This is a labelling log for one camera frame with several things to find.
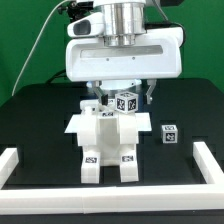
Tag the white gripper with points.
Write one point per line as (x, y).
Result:
(154, 54)

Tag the white chair back frame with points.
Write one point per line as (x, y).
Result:
(93, 107)

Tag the small tagged white cube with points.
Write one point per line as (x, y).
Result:
(169, 134)

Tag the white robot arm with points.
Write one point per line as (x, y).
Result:
(113, 45)

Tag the white L-shaped obstacle fence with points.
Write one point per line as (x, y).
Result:
(206, 196)

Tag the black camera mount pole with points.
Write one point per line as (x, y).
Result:
(76, 9)

